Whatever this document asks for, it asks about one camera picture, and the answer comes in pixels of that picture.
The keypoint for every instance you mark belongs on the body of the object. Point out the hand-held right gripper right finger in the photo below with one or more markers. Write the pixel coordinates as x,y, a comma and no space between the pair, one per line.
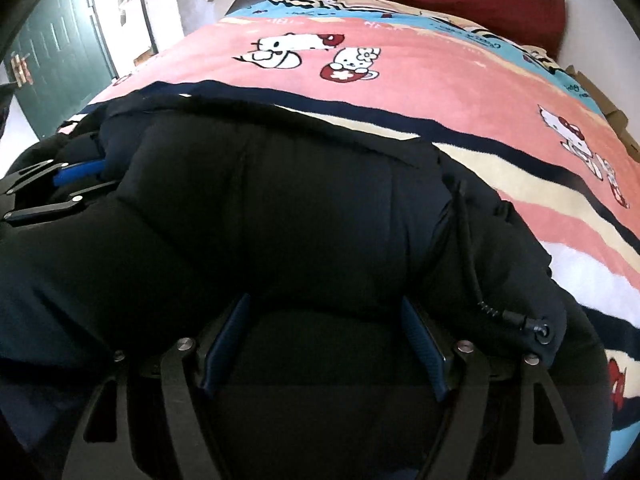
425,350

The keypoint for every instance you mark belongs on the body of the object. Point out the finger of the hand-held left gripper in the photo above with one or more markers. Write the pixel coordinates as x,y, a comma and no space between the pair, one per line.
50,210
80,174

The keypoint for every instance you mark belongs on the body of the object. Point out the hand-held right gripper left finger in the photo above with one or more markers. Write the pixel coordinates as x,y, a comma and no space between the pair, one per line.
227,345

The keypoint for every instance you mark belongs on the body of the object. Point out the black puffer jacket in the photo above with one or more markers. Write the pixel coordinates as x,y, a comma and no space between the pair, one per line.
310,220

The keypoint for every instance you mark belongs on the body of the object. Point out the green door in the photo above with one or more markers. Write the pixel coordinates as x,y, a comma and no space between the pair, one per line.
60,50

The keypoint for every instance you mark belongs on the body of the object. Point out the small cardboard box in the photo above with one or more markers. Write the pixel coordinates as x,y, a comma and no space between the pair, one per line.
145,57

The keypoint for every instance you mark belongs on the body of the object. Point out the pink cartoon printed blanket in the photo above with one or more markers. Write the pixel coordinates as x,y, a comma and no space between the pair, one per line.
425,90

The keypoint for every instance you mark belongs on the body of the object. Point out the flattened cardboard box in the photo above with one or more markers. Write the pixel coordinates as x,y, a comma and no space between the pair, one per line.
617,120

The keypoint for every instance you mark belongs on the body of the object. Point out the wall poster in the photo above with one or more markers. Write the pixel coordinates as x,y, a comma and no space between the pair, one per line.
124,12

